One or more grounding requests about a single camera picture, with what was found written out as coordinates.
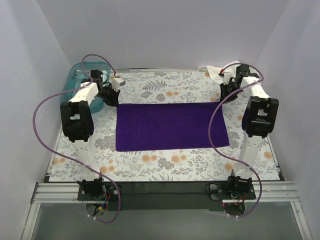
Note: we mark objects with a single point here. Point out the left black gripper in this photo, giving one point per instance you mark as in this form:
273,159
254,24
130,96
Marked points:
110,93

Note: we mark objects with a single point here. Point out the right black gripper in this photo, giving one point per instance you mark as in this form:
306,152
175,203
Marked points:
228,90

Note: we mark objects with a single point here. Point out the purple towel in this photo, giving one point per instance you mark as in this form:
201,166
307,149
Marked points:
169,126

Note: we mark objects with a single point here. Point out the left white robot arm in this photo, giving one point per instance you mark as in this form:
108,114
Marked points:
78,124

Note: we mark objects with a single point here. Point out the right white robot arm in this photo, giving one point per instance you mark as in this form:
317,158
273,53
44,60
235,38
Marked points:
258,122

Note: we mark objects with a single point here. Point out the white towel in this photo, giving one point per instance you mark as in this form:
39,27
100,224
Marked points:
213,71

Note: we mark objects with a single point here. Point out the teal plastic tray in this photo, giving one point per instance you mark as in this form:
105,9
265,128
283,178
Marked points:
75,77

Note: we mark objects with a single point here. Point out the floral table mat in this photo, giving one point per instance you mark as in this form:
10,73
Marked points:
198,164

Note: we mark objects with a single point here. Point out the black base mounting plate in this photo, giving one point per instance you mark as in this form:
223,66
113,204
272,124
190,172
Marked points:
162,195

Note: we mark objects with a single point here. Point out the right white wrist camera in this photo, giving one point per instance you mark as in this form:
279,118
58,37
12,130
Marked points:
226,75

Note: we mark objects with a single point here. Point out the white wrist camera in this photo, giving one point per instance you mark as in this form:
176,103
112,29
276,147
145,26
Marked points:
117,82
226,75

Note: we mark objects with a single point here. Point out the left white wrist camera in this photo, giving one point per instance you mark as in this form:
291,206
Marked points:
117,82

